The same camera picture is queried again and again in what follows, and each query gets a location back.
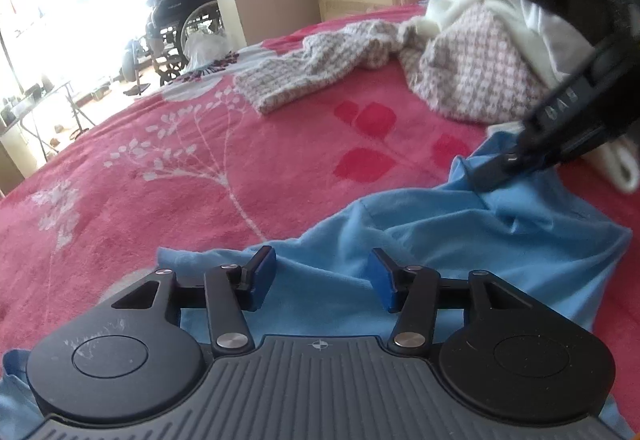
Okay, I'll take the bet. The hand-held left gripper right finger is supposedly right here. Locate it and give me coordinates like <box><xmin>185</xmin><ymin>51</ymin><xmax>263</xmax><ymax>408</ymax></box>
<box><xmin>366</xmin><ymin>247</ymin><xmax>533</xmax><ymax>361</ymax></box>

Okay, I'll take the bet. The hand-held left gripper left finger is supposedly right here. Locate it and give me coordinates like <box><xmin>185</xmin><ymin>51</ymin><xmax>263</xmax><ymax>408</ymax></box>
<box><xmin>111</xmin><ymin>245</ymin><xmax>277</xmax><ymax>361</ymax></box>

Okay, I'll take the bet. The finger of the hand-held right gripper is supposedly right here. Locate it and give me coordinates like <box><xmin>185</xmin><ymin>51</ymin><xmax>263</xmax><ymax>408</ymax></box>
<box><xmin>470</xmin><ymin>53</ymin><xmax>640</xmax><ymax>193</ymax></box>

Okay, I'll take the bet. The blue shirt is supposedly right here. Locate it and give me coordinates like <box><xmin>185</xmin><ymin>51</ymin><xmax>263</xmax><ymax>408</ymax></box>
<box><xmin>0</xmin><ymin>130</ymin><xmax>633</xmax><ymax>440</ymax></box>

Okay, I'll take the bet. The checked knit sweater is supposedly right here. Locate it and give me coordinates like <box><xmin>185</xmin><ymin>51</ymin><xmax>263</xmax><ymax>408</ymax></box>
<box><xmin>235</xmin><ymin>3</ymin><xmax>551</xmax><ymax>126</ymax></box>

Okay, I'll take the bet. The pink floral blanket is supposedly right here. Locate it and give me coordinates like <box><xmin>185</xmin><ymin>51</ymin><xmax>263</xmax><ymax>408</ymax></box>
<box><xmin>0</xmin><ymin>0</ymin><xmax>640</xmax><ymax>421</ymax></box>

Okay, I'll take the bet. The white plastic bag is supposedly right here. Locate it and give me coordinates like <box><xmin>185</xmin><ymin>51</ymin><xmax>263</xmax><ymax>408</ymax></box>
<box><xmin>182</xmin><ymin>33</ymin><xmax>231</xmax><ymax>68</ymax></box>

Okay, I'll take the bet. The folding table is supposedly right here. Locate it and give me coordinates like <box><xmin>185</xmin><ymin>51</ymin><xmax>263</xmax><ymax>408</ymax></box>
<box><xmin>0</xmin><ymin>80</ymin><xmax>96</xmax><ymax>161</ymax></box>

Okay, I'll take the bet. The wheelchair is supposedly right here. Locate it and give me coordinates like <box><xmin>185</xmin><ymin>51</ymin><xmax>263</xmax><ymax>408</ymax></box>
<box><xmin>122</xmin><ymin>0</ymin><xmax>226</xmax><ymax>86</ymax></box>

